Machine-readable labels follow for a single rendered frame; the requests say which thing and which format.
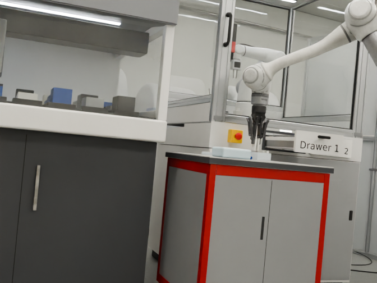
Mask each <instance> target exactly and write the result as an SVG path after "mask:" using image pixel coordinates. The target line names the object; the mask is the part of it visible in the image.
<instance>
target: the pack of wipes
mask: <svg viewBox="0 0 377 283"><path fill-rule="evenodd" d="M212 156H214V157H223V158H236V159H250V158H251V150H248V149H240V148H229V147H213V148H212Z"/></svg>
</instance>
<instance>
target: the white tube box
mask: <svg viewBox="0 0 377 283"><path fill-rule="evenodd" d="M251 157H252V159H256V160H263V161H270V160H271V153H259V152H251Z"/></svg>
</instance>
